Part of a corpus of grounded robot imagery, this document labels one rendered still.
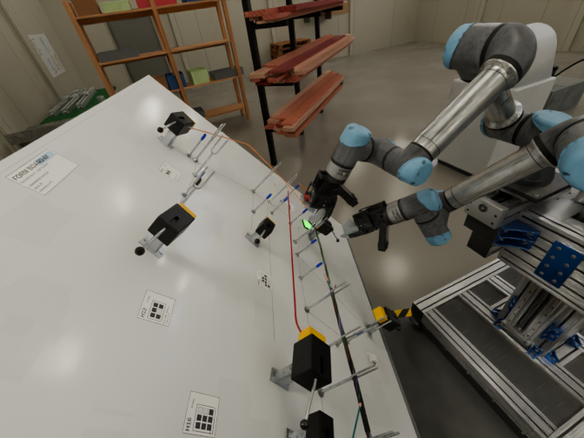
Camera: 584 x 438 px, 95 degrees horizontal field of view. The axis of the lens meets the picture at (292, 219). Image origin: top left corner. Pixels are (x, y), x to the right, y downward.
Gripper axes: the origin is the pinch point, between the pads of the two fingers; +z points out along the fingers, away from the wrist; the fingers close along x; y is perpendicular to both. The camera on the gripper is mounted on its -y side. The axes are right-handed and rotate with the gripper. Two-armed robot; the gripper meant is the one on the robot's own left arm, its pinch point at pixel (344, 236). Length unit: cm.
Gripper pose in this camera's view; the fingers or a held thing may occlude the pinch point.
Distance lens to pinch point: 105.8
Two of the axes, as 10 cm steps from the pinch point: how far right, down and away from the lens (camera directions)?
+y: -4.6, -8.9, -0.5
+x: -5.4, 3.2, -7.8
